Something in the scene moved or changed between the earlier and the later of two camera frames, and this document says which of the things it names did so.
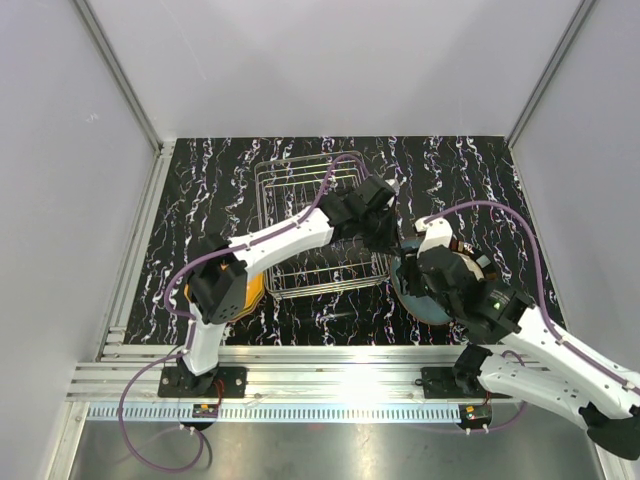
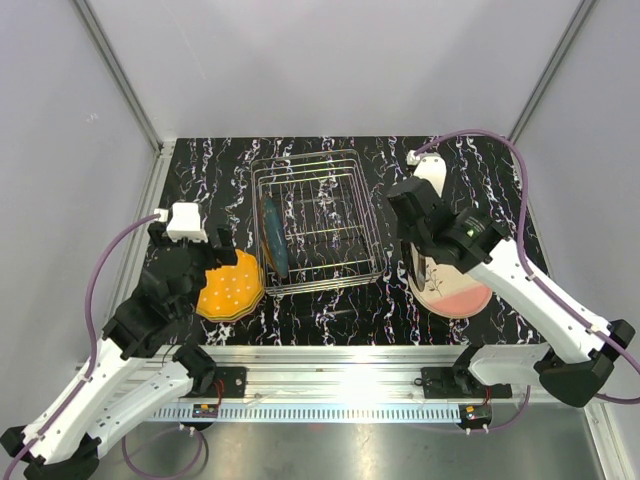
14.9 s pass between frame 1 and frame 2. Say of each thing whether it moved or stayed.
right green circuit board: stayed
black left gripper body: moved
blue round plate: moved
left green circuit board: stayed
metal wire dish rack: stayed
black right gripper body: moved
